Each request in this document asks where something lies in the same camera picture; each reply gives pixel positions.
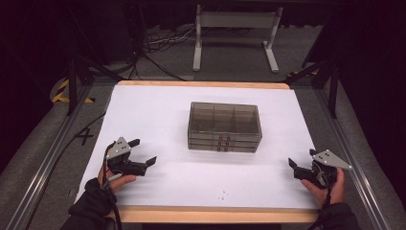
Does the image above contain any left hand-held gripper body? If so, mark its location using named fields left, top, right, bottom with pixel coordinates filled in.
left=105, top=136, right=147, bottom=177

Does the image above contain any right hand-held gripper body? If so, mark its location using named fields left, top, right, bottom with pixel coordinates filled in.
left=292, top=149, right=353, bottom=190

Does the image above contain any smoky acrylic drawer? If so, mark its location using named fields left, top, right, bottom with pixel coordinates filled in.
left=188, top=143, right=259, bottom=154

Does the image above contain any smoky acrylic organizer box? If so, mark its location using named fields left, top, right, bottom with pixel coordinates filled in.
left=187, top=101, right=263, bottom=154

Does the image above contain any person's left hand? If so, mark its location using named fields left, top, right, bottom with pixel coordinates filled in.
left=97, top=159, right=138, bottom=194

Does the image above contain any person's right hand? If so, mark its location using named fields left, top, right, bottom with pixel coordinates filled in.
left=301, top=167, right=347, bottom=208

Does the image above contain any black metal stand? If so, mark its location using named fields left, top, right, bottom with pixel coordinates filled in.
left=281, top=57, right=340, bottom=120
left=65, top=54, right=126, bottom=117

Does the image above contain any yellow black floor tape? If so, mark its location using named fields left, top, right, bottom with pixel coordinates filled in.
left=51, top=79, right=96, bottom=104

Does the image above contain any white metal stand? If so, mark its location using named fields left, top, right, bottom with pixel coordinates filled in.
left=192, top=4, right=284, bottom=74

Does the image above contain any left hand-held gripper cable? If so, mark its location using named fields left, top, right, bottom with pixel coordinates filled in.
left=101, top=143, right=124, bottom=230

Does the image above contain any hand-held gripper cable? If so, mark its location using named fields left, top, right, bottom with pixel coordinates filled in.
left=101, top=143, right=124, bottom=230
left=307, top=183, right=334, bottom=230

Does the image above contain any aluminium rail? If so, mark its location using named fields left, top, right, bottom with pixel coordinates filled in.
left=5, top=84, right=94, bottom=230
left=314, top=87, right=393, bottom=230

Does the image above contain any right hand-held gripper cable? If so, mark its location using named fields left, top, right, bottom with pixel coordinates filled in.
left=307, top=183, right=334, bottom=230

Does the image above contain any black floor cable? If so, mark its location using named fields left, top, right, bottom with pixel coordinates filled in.
left=27, top=110, right=107, bottom=230

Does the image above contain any bundle of floor cables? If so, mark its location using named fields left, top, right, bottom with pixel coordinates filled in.
left=140, top=24, right=199, bottom=55

